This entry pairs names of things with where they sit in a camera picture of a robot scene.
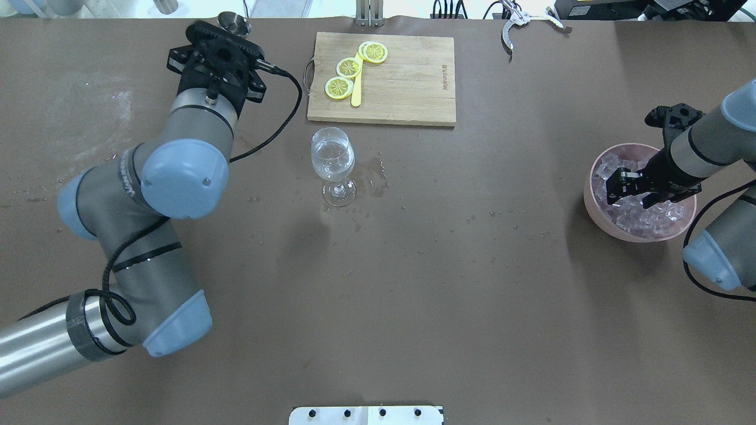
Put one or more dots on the lemon slice near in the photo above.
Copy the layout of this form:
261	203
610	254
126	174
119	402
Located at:
339	88

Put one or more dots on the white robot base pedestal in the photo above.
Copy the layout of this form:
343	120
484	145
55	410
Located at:
397	414

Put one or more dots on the lemon slice middle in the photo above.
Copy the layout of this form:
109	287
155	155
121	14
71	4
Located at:
350	67

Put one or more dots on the metal reacher grabber tool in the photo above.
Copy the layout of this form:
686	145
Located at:
520	18

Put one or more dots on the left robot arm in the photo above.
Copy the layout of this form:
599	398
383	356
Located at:
148	295

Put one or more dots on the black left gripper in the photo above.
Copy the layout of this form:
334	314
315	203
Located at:
190	80

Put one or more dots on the bamboo cutting board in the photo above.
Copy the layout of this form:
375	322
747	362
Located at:
415	86

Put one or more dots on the pile of clear ice cubes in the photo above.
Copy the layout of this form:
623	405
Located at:
627	219

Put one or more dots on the clear wine glass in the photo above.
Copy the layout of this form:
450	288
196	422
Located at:
333	159

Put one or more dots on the lemon slice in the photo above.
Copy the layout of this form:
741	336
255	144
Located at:
373	52
339	88
350	67

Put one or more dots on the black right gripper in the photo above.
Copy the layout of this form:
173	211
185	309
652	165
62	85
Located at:
662	173

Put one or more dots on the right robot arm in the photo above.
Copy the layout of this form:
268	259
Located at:
718	246

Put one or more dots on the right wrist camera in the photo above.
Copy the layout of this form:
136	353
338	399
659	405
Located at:
672	120

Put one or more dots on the aluminium frame post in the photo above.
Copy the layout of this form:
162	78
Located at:
369	13

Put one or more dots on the lemon slice far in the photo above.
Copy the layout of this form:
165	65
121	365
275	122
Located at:
373	52

